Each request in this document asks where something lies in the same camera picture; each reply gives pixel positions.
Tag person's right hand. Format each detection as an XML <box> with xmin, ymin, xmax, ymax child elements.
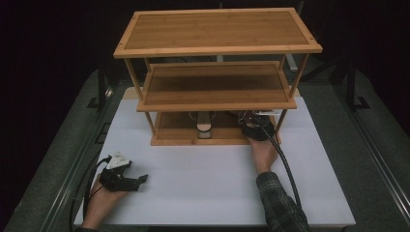
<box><xmin>247</xmin><ymin>134</ymin><xmax>280</xmax><ymax>176</ymax></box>

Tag black metal stand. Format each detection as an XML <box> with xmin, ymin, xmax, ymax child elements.
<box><xmin>86</xmin><ymin>59</ymin><xmax>114</xmax><ymax>111</ymax></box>
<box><xmin>345</xmin><ymin>59</ymin><xmax>371</xmax><ymax>112</ymax></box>

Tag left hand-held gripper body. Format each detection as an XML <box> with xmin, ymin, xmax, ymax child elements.
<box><xmin>98</xmin><ymin>152</ymin><xmax>137</xmax><ymax>192</ymax></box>

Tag three-tier wooden shoe rack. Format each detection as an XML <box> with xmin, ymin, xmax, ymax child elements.
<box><xmin>113</xmin><ymin>7</ymin><xmax>323</xmax><ymax>147</ymax></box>

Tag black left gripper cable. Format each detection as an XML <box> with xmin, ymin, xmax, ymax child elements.
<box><xmin>82</xmin><ymin>156</ymin><xmax>113</xmax><ymax>223</ymax></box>

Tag black sandal with silver straps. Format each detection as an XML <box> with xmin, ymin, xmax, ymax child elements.
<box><xmin>189</xmin><ymin>110</ymin><xmax>215</xmax><ymax>140</ymax></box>
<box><xmin>227</xmin><ymin>110</ymin><xmax>247</xmax><ymax>126</ymax></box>

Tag person's left hand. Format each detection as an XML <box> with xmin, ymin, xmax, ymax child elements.
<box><xmin>81</xmin><ymin>178</ymin><xmax>129</xmax><ymax>226</ymax></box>

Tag metal floor rail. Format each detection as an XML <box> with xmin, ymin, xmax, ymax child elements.
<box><xmin>38</xmin><ymin>85</ymin><xmax>125</xmax><ymax>232</ymax></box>
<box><xmin>333</xmin><ymin>84</ymin><xmax>410</xmax><ymax>223</ymax></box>

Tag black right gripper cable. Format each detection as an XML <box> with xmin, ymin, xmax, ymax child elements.
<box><xmin>262</xmin><ymin>125</ymin><xmax>303</xmax><ymax>209</ymax></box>

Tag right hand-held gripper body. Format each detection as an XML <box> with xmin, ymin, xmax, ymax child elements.
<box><xmin>238</xmin><ymin>109</ymin><xmax>280</xmax><ymax>142</ymax></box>

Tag white bar behind rack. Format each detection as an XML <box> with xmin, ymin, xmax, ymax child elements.
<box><xmin>284</xmin><ymin>53</ymin><xmax>300</xmax><ymax>73</ymax></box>

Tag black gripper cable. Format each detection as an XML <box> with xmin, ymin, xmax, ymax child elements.
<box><xmin>262</xmin><ymin>125</ymin><xmax>303</xmax><ymax>209</ymax></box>
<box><xmin>82</xmin><ymin>156</ymin><xmax>113</xmax><ymax>223</ymax></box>

